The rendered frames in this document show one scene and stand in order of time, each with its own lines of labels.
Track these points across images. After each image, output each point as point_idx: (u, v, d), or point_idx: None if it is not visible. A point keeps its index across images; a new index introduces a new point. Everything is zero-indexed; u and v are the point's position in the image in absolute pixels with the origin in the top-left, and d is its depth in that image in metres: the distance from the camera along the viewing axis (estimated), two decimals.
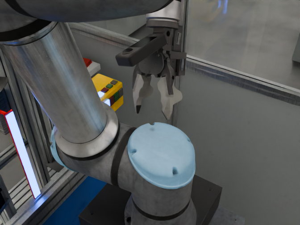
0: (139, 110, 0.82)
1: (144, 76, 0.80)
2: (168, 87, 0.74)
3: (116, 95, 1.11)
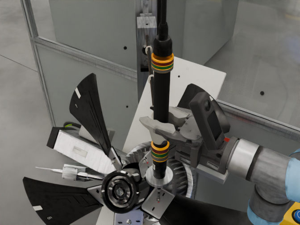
0: (152, 109, 0.81)
1: (184, 120, 0.78)
2: (161, 131, 0.74)
3: None
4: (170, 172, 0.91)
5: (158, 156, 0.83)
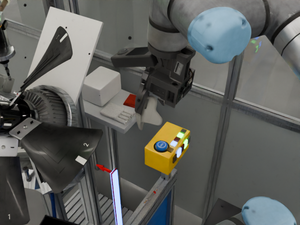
0: (163, 104, 0.81)
1: None
2: (135, 105, 0.71)
3: (185, 143, 1.26)
4: (12, 49, 0.94)
5: None
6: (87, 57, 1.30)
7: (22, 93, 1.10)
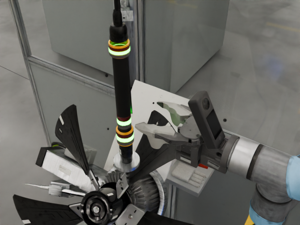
0: (158, 104, 0.82)
1: (186, 118, 0.78)
2: (161, 134, 0.73)
3: None
4: (137, 157, 0.94)
5: (122, 140, 0.86)
6: None
7: None
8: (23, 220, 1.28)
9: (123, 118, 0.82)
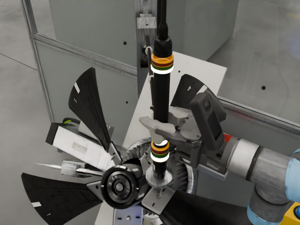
0: (152, 109, 0.81)
1: (184, 120, 0.78)
2: (161, 131, 0.74)
3: None
4: (170, 172, 0.91)
5: (157, 156, 0.83)
6: None
7: (158, 215, 0.94)
8: (33, 203, 1.12)
9: None
